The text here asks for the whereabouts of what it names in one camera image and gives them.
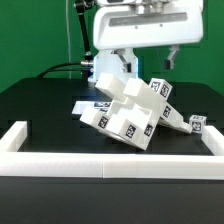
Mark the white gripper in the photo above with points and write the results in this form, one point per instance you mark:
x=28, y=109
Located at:
x=136, y=24

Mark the white chair back frame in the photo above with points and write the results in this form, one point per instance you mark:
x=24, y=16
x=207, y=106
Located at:
x=143, y=95

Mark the white chair seat part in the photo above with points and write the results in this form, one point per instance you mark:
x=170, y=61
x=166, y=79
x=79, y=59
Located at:
x=145, y=119

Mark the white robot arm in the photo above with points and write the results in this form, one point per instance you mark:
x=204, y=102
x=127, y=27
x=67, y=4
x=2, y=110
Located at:
x=107, y=60

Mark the white U-shaped boundary frame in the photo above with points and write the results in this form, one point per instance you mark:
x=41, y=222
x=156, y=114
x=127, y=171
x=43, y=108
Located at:
x=13, y=162

